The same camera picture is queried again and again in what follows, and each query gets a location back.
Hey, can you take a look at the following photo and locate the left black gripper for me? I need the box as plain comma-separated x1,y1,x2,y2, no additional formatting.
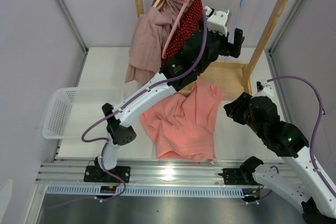
197,17,243,74

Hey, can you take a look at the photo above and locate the light blue plastic hanger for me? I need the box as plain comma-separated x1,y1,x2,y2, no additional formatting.
223,0,251,67

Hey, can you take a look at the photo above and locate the salmon pink skirt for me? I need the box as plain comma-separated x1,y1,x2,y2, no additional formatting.
139,80,224,163

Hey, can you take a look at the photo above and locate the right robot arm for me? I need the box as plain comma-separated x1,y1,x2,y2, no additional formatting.
224,92,335,223

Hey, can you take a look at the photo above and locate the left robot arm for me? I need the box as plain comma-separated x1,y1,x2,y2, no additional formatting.
81,28,245,183

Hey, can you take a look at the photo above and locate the pink plastic hanger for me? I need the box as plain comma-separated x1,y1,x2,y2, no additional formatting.
161,0,191,59

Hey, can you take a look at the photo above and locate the wooden clothes rack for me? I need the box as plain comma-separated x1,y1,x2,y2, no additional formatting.
135,0,288,100

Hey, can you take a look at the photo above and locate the red polka dot garment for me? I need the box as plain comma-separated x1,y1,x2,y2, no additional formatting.
161,0,203,66

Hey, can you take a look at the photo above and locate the dusty pink dress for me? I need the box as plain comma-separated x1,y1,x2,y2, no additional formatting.
125,0,184,84

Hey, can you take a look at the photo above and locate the white plastic basket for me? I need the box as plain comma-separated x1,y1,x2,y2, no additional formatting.
42,87,124,140

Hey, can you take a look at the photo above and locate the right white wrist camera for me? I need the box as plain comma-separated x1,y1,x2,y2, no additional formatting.
254,79,274,98

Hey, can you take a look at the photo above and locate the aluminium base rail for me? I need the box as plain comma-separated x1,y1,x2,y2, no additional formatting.
36,161,263,185

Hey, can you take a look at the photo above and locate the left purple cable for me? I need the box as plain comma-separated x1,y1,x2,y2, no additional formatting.
81,11,208,172

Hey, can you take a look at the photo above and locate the white slotted cable duct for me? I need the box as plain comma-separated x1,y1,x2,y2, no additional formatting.
46,184,260,198

